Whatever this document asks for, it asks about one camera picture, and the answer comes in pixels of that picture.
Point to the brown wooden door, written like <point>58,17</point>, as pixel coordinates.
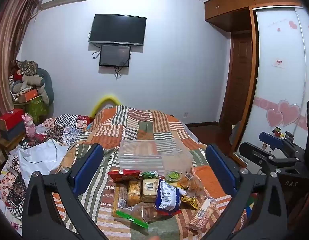
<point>238,80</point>

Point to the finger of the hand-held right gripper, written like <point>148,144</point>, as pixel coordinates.
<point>270,141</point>
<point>257,153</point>

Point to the striped brown curtain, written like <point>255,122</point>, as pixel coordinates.
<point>9,42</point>

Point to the pink toy rabbit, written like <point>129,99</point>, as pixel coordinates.
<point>29,126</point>

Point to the small black monitor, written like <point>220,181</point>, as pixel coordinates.
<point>115,55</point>

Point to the green jelly cup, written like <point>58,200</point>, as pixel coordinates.
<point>173,176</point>

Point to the zip bag with green seal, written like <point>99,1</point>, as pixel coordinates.
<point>138,213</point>

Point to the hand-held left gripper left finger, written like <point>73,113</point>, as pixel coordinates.
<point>89,168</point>

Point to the large black television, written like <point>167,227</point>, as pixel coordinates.
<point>118,30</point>

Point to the striped patchwork quilt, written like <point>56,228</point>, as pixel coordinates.
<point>134,125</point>

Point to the wardrobe with heart stickers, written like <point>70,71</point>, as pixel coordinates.
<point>277,55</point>

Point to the red box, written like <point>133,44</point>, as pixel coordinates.
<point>10,118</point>

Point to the green box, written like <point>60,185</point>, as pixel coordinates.
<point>37,108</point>

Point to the pale cake pack with barcode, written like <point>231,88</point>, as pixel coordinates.
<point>150,190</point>

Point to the patterned fabric bundle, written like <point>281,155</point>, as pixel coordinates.
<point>27,66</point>

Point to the cake pack with orange print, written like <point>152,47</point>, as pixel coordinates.
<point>180,185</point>

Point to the yellow and green snack packet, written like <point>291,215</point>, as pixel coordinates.
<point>190,201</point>

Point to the orange box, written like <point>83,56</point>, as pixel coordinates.
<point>28,95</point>

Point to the teal cushion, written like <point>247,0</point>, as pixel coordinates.
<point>48,85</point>

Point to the long yellow cracker pack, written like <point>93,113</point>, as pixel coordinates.
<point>120,195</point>

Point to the grey box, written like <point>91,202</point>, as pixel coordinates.
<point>13,132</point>

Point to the clear plastic container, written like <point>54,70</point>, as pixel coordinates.
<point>149,155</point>

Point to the red snack bag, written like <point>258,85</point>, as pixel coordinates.
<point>123,175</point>

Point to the yellow cube cracker pack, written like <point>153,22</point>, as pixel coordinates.
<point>134,192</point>

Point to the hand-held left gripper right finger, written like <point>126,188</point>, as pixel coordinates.
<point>220,168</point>

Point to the blue and white snack bag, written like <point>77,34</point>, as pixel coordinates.
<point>168,195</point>

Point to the clear bag of pastries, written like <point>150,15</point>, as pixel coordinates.
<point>193,185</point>

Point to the yellow hoop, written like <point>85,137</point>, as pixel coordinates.
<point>105,98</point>

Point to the white cloth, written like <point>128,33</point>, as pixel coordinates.
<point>42,157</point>

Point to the checkered patchwork blanket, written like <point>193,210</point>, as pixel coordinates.
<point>62,127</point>

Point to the long pink cracker pack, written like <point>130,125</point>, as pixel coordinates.
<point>203,213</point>

